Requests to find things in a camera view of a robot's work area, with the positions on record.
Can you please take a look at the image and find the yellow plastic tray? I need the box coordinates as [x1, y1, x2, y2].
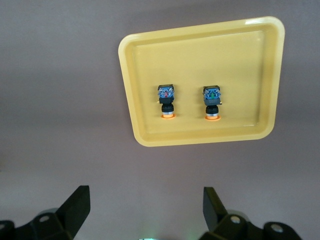
[117, 16, 286, 148]

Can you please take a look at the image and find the orange button switch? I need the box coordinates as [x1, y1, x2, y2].
[155, 84, 177, 121]
[202, 85, 224, 122]

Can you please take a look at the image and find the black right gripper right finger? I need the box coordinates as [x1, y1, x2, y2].
[199, 186, 304, 240]

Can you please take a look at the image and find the brown table cover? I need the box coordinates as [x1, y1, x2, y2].
[0, 0, 320, 240]

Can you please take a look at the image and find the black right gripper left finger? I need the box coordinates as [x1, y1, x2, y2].
[0, 184, 91, 240]

